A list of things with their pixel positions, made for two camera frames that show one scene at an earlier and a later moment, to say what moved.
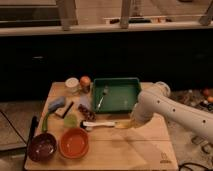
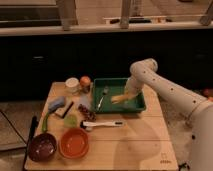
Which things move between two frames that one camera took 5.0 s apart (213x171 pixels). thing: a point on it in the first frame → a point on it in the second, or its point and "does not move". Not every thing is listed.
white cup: x=73 y=85 does not move
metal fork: x=105 y=90 does not move
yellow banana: x=123 y=124 → x=120 y=98
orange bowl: x=74 y=143 does not move
